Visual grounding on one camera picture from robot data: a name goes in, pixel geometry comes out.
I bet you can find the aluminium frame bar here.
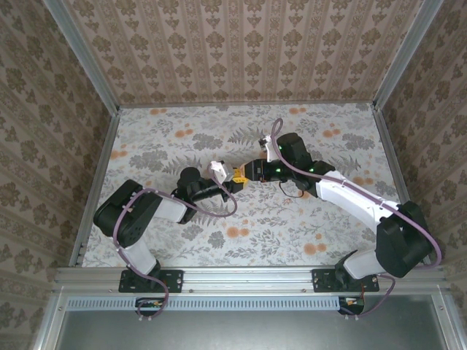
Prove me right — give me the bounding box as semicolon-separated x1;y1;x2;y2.
430;291;463;350
34;289;69;350

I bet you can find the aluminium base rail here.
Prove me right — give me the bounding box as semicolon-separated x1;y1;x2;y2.
54;265;444;295

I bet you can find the grey metal sheet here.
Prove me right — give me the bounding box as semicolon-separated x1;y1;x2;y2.
60;309;444;350

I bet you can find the aluminium corner post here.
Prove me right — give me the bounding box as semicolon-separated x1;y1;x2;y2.
42;0;121;114
374;0;444;110

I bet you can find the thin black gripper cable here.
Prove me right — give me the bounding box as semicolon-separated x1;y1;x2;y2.
277;181;308;201

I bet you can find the black connector with wires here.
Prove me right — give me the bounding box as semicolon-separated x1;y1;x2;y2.
338;295;366;315
135;297;166;316

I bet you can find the floral patterned table cover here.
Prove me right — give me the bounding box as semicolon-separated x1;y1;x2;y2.
82;103;420;267

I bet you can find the aluminium table edge rail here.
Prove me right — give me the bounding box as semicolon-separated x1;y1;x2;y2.
371;104;430;265
69;107;121;267

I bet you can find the white slotted cable duct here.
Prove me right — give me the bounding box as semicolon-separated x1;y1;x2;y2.
67;295;360;311

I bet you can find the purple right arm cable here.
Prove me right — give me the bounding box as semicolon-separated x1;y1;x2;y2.
271;117;442;322

